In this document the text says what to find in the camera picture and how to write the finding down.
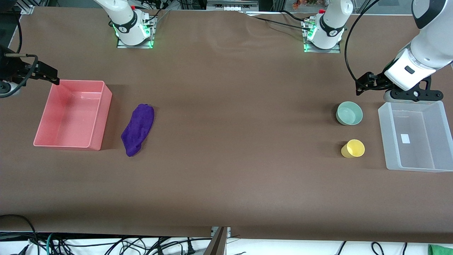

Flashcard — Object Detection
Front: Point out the pale green bowl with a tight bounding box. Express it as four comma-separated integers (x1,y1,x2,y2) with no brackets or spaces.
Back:
336,101,363,126

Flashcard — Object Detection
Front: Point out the black looped floor cable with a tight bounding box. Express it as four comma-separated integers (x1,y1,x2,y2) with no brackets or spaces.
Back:
0,214,39,255

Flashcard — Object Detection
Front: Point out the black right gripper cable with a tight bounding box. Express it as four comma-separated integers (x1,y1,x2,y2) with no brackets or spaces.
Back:
0,53,39,98

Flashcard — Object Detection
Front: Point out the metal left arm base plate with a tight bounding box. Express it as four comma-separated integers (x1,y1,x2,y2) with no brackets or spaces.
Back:
304,19,341,53

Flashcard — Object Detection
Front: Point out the orange background object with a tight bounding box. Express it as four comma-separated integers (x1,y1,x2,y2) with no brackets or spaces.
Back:
293,0,319,9

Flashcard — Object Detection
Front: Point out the clear plastic bin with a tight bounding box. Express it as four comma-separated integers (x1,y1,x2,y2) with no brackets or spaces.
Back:
378,100,453,173

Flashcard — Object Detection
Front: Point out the purple cloth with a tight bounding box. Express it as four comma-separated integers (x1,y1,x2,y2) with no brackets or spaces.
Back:
121,103,155,157

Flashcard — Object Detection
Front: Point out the yellow cup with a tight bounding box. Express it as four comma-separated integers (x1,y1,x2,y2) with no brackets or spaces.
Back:
341,139,365,158

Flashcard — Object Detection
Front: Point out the black cable on table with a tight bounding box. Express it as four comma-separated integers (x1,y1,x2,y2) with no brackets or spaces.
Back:
244,10,312,31

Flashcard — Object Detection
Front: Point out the teal cable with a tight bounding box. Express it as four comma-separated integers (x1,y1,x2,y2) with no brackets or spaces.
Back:
45,233,56,255

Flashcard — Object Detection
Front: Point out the grey power strip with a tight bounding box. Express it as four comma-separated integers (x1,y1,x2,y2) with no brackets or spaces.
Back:
207,0,259,11

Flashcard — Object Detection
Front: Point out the pink plastic bin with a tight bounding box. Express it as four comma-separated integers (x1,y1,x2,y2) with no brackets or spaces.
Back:
33,80,113,151

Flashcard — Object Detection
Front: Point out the green cloth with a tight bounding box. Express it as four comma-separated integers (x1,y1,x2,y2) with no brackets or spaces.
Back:
428,244,453,255

